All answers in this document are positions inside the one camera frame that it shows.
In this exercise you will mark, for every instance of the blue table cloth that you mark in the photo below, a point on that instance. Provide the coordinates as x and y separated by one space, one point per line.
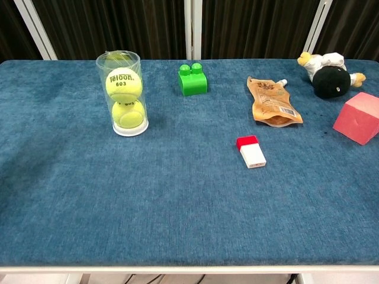
189 207

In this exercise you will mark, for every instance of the brown spouted food pouch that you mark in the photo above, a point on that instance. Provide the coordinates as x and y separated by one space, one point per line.
271 100

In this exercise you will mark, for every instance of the small red and white box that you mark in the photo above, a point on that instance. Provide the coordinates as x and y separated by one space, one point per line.
253 155

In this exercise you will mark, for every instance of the green toy building block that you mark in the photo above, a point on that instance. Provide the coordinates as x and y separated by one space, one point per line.
192 83

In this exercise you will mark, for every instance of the black and white plush toy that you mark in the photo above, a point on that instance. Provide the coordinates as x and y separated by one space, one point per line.
328 83

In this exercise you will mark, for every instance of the yellow tennis ball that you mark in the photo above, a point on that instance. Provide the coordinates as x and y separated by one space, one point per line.
122 88
128 116

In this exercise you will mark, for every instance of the red cube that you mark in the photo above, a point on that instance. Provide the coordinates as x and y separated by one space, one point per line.
358 118

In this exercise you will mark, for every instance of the white partition post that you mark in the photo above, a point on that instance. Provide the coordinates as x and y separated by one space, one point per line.
193 29
318 26
35 29

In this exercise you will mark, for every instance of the clear plastic ball tube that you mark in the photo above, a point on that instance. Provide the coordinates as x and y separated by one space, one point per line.
102 88

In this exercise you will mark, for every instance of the dark pleated partition panel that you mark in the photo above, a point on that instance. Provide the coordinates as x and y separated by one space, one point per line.
254 29
12 32
118 26
355 26

